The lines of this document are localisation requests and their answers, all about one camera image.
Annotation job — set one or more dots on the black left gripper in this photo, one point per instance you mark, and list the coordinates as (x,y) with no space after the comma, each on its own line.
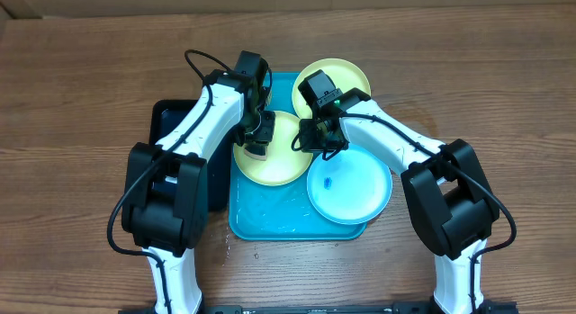
(266,133)

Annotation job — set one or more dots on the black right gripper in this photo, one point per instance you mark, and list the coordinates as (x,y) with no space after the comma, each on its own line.
(313,144)

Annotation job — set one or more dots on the green sponge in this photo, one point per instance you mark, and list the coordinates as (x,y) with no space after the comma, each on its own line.
(257,152)

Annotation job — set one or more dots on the yellow plate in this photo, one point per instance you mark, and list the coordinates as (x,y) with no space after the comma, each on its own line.
(344,74)
(282,164)

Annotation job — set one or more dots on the light blue plate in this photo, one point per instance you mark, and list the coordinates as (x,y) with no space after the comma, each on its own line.
(351,188)

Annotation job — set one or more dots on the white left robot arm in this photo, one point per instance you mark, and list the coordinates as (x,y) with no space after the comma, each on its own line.
(164,208)

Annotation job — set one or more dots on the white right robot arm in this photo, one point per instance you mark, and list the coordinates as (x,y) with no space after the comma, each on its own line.
(450,202)

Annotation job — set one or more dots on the teal rectangular tray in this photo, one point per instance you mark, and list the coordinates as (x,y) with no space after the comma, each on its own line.
(281,212)

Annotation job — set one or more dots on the black rectangular tray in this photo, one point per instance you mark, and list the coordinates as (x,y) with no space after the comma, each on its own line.
(166,115)

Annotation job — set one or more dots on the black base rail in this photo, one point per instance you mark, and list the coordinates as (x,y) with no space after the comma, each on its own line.
(398,307)

